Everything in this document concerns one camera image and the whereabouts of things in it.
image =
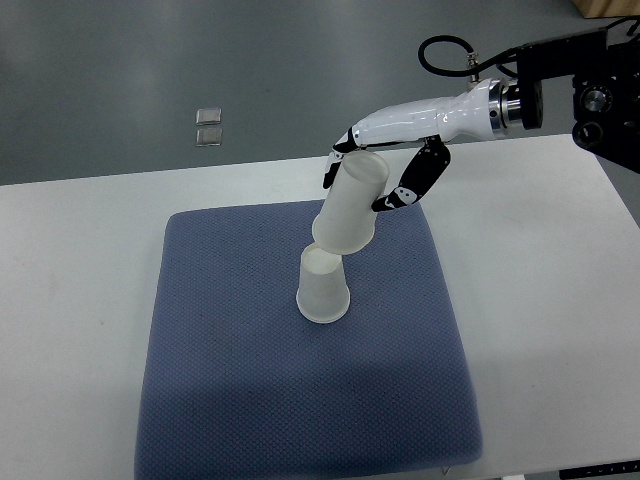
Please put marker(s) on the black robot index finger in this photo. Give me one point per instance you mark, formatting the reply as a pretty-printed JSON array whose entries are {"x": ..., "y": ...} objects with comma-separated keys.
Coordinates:
[{"x": 348, "y": 143}]

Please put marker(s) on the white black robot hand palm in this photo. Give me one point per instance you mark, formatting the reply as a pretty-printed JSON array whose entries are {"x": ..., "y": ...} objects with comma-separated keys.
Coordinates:
[{"x": 484, "y": 113}]

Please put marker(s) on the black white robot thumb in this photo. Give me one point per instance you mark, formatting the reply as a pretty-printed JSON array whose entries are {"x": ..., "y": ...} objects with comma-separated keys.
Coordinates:
[{"x": 422, "y": 172}]

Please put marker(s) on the white paper cup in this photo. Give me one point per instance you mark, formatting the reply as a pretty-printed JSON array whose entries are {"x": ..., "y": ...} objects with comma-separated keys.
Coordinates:
[
  {"x": 346, "y": 222},
  {"x": 323, "y": 295}
]

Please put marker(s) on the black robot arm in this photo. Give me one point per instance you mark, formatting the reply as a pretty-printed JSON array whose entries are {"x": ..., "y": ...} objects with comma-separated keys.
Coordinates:
[{"x": 605, "y": 82}]

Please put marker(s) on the lower metal floor plate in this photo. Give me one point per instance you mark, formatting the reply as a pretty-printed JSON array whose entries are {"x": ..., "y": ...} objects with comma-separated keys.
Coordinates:
[{"x": 207, "y": 137}]

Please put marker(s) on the metal floor plate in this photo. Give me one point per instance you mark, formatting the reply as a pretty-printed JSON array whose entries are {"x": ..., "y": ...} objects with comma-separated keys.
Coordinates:
[
  {"x": 207, "y": 137},
  {"x": 208, "y": 116}
]

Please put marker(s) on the upper metal floor plate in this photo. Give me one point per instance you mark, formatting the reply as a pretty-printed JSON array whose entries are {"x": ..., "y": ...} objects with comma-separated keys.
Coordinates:
[{"x": 208, "y": 116}]

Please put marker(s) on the wooden furniture corner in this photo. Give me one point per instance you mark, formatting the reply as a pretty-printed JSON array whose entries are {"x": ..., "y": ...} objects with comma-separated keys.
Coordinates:
[{"x": 592, "y": 9}]

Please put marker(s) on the white paper cup on mat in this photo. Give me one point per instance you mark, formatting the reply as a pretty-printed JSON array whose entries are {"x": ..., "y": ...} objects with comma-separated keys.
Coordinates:
[{"x": 323, "y": 295}]

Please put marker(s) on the blue fabric mat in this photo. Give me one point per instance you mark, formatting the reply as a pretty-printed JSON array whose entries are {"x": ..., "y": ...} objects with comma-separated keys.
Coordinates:
[{"x": 239, "y": 385}]

